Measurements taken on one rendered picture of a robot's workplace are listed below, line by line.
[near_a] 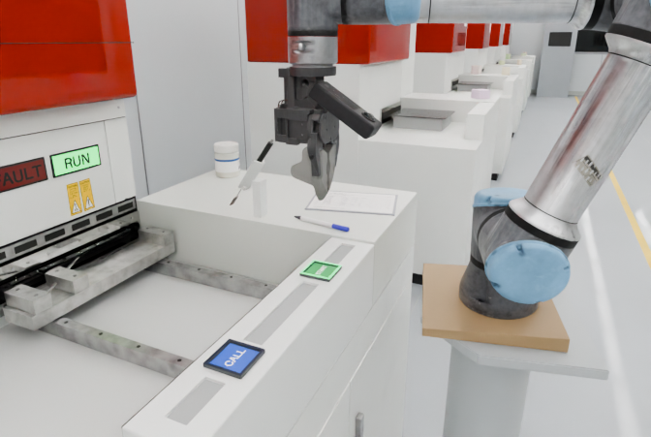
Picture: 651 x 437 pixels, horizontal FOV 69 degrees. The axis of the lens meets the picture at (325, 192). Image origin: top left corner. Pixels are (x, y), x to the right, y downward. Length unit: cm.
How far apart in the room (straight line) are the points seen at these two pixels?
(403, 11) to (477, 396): 75
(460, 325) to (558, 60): 1217
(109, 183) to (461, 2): 85
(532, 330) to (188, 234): 77
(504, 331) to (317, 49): 59
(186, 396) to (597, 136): 63
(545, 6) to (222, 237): 79
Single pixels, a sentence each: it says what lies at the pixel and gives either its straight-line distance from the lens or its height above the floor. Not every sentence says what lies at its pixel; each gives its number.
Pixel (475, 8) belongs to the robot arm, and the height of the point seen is 139.
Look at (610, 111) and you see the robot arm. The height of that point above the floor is 125.
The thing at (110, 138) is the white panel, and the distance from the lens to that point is 120.
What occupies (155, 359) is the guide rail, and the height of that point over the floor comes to 84.
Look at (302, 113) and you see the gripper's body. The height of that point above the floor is 124.
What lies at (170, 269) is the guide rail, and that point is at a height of 84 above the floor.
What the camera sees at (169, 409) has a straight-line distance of 59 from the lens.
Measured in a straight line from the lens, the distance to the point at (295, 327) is 69.
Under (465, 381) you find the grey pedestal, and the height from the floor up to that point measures 68.
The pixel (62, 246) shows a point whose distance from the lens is 114.
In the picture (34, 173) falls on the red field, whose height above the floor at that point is 110.
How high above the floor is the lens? 135
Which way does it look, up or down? 18 degrees down
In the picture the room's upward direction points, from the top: straight up
